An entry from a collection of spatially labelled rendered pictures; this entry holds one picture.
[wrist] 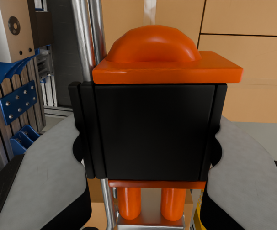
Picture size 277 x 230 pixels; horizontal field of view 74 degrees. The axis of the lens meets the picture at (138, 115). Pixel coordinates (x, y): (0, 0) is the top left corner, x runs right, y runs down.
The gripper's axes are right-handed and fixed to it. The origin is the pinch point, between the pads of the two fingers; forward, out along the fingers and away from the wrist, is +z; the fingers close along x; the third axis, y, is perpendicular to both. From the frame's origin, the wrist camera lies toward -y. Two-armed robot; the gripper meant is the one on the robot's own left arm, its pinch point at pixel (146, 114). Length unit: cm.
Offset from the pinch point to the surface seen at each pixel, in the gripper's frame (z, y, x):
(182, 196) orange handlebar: -0.6, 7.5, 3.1
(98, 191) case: 34, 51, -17
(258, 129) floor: 125, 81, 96
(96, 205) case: 30, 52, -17
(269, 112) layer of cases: 71, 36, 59
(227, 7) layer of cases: 70, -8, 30
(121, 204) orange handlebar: -0.6, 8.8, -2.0
